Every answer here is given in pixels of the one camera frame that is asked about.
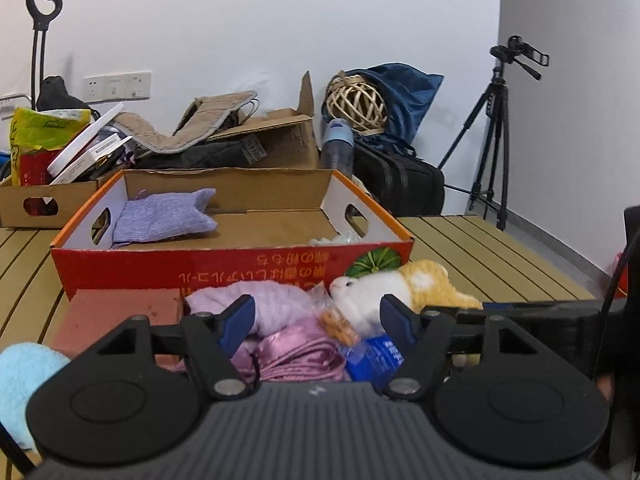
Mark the beige fuzzy mat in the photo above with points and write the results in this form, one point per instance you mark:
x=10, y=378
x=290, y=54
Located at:
x=204, y=118

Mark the black trolley handle cart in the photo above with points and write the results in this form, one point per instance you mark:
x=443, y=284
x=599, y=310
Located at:
x=48, y=93

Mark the lilac fluffy headband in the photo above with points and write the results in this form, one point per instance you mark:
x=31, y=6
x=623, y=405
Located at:
x=277, y=306

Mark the dark blue cloth bag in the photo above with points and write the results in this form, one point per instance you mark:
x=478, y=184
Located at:
x=408, y=94

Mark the black suitcase bag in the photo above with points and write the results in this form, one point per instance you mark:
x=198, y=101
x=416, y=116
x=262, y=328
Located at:
x=405, y=186

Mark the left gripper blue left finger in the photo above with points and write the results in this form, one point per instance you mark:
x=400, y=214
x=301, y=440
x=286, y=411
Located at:
x=210, y=341

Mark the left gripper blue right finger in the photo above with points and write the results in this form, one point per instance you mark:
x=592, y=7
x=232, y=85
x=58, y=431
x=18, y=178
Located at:
x=423, y=341

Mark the white flat carton box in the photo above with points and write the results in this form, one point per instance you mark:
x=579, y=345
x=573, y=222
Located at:
x=90, y=158

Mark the woven rattan ball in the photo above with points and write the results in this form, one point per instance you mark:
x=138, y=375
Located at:
x=352, y=98

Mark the white and yellow plush cat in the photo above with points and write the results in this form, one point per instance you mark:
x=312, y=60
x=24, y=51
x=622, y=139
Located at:
x=417, y=284

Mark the red orange cardboard tray box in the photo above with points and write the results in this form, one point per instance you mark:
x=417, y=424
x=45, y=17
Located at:
x=265, y=220

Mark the blue cap water bottle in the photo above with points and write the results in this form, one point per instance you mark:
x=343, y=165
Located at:
x=338, y=147

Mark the yellow green snack bag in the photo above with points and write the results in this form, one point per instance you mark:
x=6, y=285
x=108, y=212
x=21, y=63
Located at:
x=36, y=138

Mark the small brown cardboard box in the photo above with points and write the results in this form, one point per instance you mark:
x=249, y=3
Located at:
x=44, y=206

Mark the small snack packet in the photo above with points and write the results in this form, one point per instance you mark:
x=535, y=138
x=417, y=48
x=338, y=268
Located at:
x=331, y=319

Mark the light blue plush toy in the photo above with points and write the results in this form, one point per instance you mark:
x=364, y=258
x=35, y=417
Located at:
x=24, y=368

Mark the white wall socket strip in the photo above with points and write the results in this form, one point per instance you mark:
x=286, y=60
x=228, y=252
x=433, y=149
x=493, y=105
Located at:
x=117, y=87

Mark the purple knitted cloth pouch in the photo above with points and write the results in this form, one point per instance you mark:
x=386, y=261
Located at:
x=164, y=216

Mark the clear plastic bag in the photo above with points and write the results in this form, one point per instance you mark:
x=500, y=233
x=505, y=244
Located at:
x=348, y=238

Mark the pink satin scrunchie cloth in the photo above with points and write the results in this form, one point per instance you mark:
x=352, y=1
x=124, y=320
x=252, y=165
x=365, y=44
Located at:
x=301, y=352

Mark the blue tissue pack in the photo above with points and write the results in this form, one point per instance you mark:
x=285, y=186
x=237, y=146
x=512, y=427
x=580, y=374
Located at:
x=373, y=360

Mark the black camera tripod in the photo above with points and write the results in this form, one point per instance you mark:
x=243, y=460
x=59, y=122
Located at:
x=491, y=184

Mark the pink brick sponge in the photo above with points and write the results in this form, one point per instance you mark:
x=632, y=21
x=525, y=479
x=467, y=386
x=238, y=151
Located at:
x=94, y=313

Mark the large brown cardboard box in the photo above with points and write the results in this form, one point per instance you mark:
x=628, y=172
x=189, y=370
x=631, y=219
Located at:
x=282, y=138

